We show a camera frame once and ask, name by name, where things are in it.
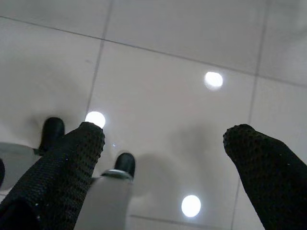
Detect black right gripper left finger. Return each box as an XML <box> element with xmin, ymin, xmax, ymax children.
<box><xmin>0</xmin><ymin>121</ymin><xmax>106</xmax><ymax>230</ymax></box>

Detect grey robot leg black foot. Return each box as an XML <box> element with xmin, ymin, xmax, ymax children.
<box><xmin>0</xmin><ymin>116</ymin><xmax>66</xmax><ymax>193</ymax></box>
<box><xmin>73</xmin><ymin>152</ymin><xmax>136</xmax><ymax>230</ymax></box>

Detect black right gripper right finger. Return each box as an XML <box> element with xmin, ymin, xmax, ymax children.
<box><xmin>222</xmin><ymin>123</ymin><xmax>307</xmax><ymax>230</ymax></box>

